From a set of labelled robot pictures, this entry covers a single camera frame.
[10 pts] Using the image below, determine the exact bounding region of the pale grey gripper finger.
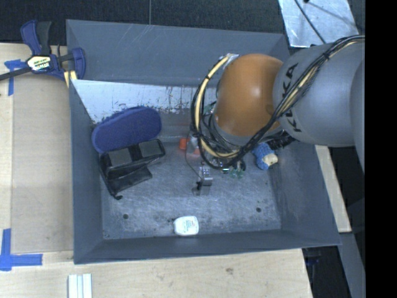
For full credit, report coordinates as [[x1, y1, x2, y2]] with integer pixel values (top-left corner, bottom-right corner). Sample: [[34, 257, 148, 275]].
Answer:
[[201, 165, 215, 196], [192, 165, 203, 197]]

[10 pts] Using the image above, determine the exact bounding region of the grey metal bin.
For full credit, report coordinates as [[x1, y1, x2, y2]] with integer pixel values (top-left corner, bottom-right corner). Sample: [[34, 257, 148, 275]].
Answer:
[[65, 19, 342, 265]]

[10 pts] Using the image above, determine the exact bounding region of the orange small block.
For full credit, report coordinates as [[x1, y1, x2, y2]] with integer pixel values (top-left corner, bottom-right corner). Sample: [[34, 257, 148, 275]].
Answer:
[[179, 137, 200, 155]]

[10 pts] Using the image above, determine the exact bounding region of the white small packet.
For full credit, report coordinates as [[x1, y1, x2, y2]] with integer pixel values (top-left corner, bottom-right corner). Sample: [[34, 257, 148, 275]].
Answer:
[[172, 215, 200, 237]]

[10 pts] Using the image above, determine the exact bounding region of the blue knitted toy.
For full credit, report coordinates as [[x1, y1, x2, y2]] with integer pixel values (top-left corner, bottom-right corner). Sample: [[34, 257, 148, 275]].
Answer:
[[251, 142, 279, 171]]

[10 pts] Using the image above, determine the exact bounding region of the black case with grey patches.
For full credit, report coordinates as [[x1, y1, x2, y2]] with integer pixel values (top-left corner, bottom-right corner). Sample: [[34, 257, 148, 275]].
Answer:
[[99, 138, 166, 201]]

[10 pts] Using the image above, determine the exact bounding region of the pale wood board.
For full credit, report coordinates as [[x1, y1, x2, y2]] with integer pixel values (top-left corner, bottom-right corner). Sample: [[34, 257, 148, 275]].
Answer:
[[10, 44, 76, 255]]

